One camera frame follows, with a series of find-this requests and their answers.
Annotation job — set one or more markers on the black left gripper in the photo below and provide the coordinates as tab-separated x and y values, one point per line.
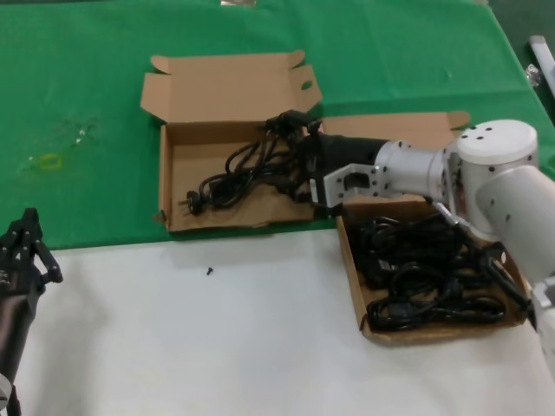
17	312

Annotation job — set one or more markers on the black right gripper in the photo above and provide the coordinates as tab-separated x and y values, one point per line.
334	151

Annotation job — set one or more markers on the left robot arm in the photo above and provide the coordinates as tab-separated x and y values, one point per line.
6	398

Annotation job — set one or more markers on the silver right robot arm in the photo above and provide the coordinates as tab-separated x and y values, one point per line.
412	169

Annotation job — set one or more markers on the brown cardboard box torn rim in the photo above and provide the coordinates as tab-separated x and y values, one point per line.
217	99

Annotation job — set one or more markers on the brown cardboard mailer box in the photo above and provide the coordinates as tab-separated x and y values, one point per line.
390	128

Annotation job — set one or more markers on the clear plastic film scrap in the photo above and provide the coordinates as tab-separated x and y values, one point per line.
79	139

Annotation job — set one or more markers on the green tablecloth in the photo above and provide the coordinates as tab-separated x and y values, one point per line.
390	52

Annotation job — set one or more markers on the small black screw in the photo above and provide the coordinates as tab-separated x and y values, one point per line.
209	271

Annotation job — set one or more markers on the white tube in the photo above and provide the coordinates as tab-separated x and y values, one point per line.
544	56

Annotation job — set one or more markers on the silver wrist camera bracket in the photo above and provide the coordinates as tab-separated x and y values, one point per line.
338	190

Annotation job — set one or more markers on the grey metal bracket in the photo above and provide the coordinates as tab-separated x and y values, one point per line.
236	2

